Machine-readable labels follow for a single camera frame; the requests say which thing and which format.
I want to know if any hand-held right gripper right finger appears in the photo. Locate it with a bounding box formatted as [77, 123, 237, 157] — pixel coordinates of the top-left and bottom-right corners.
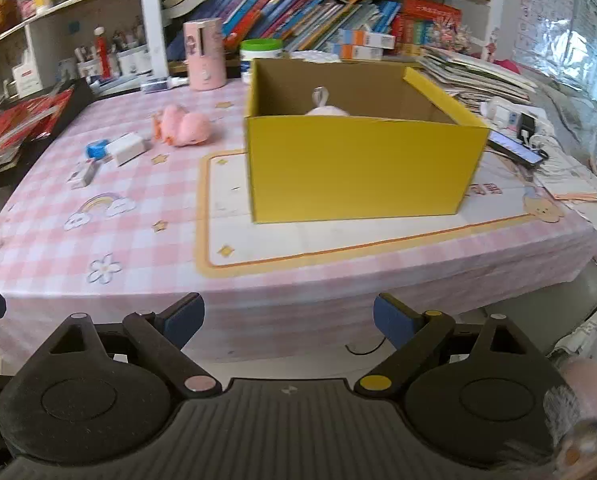
[354, 294, 549, 399]

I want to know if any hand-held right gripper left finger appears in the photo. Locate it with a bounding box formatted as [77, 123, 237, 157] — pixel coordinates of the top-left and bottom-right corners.
[46, 292, 222, 401]

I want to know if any yellow cardboard box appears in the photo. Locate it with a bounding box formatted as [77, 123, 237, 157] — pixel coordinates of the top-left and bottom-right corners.
[244, 57, 490, 224]

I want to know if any small white red box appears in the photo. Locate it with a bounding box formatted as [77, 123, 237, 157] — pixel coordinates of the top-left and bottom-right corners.
[70, 161, 98, 188]

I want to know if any white charger adapter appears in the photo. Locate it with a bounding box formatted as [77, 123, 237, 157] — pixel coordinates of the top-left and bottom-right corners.
[109, 133, 146, 167]

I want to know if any small pink plush toy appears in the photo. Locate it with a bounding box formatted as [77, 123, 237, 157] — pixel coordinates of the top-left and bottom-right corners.
[151, 105, 212, 148]

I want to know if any pink plush pig toy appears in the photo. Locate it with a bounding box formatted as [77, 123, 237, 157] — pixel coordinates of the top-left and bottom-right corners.
[305, 87, 351, 117]

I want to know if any pink checked tablecloth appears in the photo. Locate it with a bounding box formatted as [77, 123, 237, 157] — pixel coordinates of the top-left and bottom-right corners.
[0, 77, 597, 361]

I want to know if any yellow bordered desk mat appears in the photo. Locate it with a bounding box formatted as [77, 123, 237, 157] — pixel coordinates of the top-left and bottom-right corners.
[196, 147, 566, 278]

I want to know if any grey chair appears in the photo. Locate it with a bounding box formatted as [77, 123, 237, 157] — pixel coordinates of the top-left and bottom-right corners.
[478, 260, 597, 361]

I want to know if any bag of red packets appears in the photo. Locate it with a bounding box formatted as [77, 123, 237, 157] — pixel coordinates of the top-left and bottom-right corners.
[0, 87, 74, 168]

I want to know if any pink fuzzy cloth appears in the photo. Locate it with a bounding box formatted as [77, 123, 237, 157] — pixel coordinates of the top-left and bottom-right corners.
[551, 355, 597, 480]

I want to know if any black smartphone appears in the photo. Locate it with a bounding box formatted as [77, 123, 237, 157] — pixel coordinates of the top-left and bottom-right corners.
[487, 130, 546, 167]

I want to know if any white power strip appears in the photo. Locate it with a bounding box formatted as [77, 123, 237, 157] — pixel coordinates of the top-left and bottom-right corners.
[481, 97, 539, 136]

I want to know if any stack of paper booklets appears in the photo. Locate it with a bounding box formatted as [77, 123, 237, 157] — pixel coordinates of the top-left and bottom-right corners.
[418, 45, 539, 106]

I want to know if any pink humidifier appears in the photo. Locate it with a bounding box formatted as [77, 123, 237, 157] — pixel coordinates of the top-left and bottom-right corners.
[183, 17, 226, 92]

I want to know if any orange white medicine box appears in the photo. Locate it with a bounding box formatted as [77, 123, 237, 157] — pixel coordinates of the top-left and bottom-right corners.
[335, 27, 396, 50]
[328, 44, 384, 61]

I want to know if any white quilted pouch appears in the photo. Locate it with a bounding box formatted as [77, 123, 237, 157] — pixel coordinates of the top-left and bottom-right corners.
[288, 50, 340, 63]

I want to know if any white jar green lid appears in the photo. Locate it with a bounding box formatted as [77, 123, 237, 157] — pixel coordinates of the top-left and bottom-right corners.
[240, 39, 284, 86]

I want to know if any red boxed book set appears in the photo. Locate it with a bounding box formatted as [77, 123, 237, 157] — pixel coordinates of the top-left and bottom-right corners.
[395, 0, 461, 56]

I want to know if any white wooden bookshelf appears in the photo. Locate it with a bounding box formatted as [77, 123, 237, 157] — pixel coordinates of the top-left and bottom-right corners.
[0, 0, 494, 96]

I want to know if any row of colourful books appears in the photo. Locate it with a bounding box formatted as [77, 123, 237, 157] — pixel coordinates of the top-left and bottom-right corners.
[166, 0, 401, 53]

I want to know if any black cable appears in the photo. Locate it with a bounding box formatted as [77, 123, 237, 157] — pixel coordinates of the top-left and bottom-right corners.
[345, 335, 386, 357]

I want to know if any alphabet wall poster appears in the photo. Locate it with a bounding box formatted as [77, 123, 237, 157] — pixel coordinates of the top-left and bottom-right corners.
[513, 0, 579, 61]

